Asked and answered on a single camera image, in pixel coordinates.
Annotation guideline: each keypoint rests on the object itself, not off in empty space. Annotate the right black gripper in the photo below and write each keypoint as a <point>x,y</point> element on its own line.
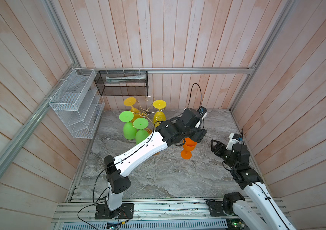
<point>220,145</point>

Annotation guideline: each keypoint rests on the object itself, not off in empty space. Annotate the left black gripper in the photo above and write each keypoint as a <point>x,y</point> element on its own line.
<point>199,134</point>

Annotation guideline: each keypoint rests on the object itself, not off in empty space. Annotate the orange wine glass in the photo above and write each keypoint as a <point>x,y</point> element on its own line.
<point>188,147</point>

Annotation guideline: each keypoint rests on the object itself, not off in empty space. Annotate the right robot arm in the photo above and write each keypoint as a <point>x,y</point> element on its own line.
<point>272,218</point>

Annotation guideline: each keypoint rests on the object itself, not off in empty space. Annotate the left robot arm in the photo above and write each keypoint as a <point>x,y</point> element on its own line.
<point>175,131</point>

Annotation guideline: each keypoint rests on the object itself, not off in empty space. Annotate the front green wine glass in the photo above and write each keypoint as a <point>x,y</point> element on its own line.
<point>141,124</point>

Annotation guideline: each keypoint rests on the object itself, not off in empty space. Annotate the green wine glass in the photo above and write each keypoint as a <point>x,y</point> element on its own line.
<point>141,124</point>
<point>129,130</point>

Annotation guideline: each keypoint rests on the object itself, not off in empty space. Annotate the rear green wine glass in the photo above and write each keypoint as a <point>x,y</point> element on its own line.
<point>129,130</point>

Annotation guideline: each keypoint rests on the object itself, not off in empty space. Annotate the amber yellow wine glass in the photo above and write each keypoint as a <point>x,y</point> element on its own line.
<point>131,101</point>

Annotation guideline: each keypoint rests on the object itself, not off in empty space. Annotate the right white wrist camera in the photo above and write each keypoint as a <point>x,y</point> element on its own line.
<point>234,139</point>

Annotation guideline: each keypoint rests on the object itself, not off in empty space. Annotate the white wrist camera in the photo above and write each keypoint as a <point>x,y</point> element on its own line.
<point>203,112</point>
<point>234,139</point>

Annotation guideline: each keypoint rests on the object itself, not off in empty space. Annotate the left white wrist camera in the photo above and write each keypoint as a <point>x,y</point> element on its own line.
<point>203,112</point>

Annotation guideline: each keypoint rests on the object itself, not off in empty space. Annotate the gold wire wine glass rack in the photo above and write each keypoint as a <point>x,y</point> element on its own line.
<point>145,113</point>

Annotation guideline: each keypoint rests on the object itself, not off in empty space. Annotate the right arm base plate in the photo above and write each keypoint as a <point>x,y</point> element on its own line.
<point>215,208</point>

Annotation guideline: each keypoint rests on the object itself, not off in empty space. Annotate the black mesh wall basket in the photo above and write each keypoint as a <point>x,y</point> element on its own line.
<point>122,83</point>

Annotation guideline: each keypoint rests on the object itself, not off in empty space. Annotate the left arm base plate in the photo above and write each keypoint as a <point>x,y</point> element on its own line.
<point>125,211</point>

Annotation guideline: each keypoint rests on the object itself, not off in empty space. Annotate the white mesh wall shelf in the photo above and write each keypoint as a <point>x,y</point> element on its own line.
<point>77,103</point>

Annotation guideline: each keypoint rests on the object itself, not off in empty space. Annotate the aluminium frame rail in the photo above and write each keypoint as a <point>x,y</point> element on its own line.
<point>186,70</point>

